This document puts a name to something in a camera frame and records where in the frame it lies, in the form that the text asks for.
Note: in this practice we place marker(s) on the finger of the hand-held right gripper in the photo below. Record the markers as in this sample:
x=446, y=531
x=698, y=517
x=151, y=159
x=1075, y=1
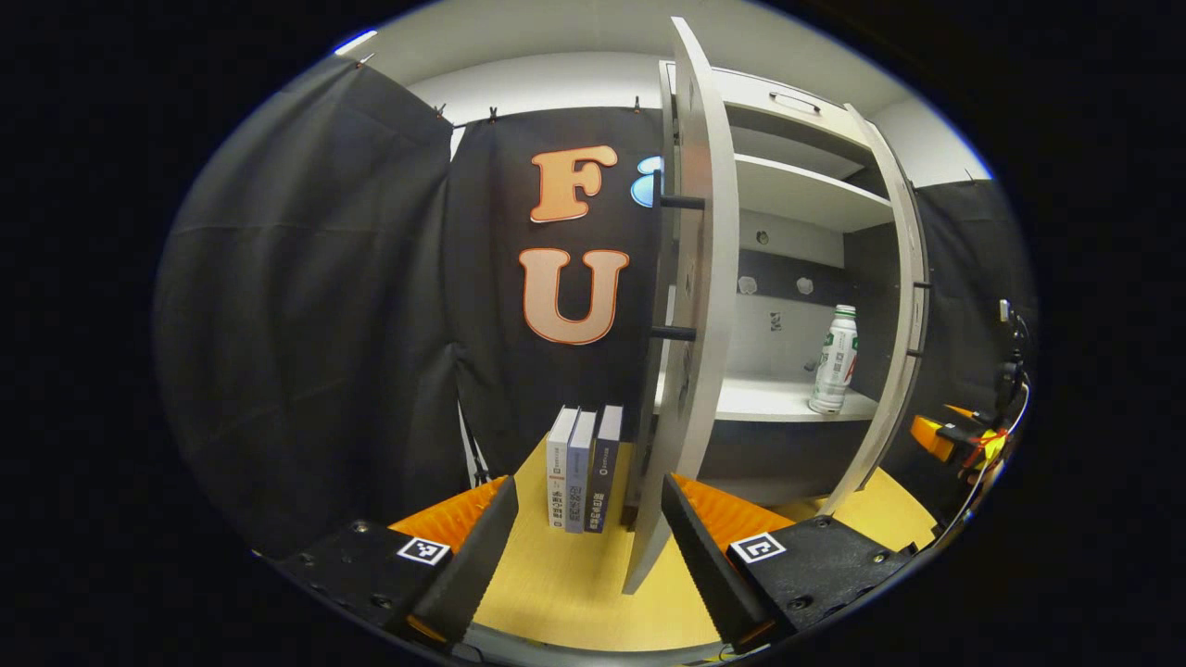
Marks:
x=931, y=437

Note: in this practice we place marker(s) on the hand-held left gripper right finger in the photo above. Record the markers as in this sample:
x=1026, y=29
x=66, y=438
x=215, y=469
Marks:
x=709, y=574

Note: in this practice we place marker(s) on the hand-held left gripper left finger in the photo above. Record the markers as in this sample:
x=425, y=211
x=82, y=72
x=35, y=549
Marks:
x=473, y=574

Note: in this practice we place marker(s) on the white cabinet door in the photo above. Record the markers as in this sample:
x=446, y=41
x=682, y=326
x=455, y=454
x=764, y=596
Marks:
x=894, y=371
x=690, y=417

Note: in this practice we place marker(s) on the white book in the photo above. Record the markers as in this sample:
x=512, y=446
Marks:
x=559, y=463

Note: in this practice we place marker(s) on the grey blue book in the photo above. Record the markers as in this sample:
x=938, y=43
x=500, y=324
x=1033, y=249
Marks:
x=581, y=472

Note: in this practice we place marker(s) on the dark blue book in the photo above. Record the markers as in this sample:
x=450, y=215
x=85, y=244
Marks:
x=604, y=463

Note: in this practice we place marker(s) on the white and grey cabinet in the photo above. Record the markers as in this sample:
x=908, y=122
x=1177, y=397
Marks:
x=778, y=398

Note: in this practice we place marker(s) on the black backdrop cloth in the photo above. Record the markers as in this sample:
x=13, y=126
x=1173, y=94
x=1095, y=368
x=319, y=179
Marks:
x=306, y=324

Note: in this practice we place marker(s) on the white cabinet drawer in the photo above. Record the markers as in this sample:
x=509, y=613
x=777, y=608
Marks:
x=741, y=93

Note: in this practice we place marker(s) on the ceiling light panel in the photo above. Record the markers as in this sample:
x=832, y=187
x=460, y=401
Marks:
x=355, y=42

